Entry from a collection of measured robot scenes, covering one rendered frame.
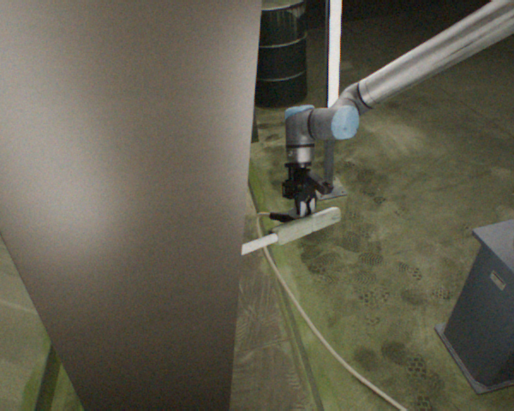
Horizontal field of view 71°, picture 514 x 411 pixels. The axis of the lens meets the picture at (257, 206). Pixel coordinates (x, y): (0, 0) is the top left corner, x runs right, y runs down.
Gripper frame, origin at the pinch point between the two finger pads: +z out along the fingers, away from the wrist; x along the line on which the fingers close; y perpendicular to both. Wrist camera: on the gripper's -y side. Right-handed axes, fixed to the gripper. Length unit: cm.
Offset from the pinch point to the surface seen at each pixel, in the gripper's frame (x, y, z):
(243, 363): -1, 37, 69
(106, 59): 72, -28, -39
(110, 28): 72, -30, -42
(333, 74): -81, 42, -58
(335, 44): -75, 37, -71
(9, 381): 75, 89, 60
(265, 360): -8, 30, 68
